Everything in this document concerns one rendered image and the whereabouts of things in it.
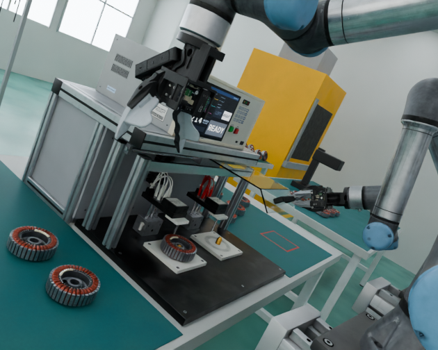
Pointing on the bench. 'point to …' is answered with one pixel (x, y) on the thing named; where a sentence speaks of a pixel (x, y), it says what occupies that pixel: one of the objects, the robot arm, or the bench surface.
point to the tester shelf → (61, 89)
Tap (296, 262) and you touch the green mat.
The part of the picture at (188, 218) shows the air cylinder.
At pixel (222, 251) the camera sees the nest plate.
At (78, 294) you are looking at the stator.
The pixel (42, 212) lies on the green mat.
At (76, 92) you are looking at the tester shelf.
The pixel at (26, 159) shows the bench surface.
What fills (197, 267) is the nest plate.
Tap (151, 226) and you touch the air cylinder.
